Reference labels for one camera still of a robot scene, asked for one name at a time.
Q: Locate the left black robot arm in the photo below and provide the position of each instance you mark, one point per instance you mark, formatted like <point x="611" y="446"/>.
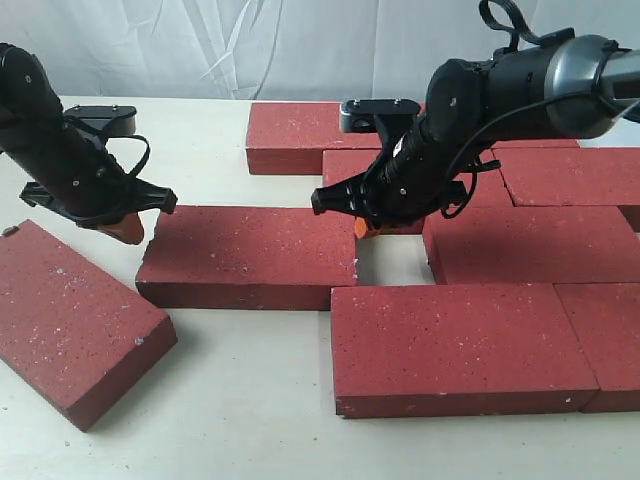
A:
<point x="26" y="94"/>

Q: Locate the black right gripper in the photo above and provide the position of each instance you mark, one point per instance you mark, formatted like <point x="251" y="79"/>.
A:
<point x="412" y="177"/>

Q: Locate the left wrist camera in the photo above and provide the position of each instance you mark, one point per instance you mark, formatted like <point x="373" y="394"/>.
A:
<point x="103" y="121"/>

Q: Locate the chipped top brick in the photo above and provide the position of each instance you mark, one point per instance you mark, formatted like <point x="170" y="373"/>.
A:
<point x="248" y="258"/>

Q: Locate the white backdrop cloth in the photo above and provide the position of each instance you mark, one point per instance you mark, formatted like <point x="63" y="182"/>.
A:
<point x="247" y="50"/>

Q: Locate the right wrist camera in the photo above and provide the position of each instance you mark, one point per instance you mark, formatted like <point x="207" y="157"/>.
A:
<point x="389" y="118"/>

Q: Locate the second row right brick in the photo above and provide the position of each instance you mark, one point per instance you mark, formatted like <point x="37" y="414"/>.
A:
<point x="571" y="176"/>

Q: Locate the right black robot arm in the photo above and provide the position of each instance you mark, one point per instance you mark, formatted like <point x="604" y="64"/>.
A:
<point x="552" y="87"/>

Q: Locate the third row red brick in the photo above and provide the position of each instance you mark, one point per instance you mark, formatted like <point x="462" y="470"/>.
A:
<point x="571" y="244"/>

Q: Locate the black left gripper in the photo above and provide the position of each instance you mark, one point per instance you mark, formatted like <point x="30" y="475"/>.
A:
<point x="75" y="176"/>

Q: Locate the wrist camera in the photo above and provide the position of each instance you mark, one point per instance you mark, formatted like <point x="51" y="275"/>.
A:
<point x="103" y="121"/>
<point x="389" y="118"/>

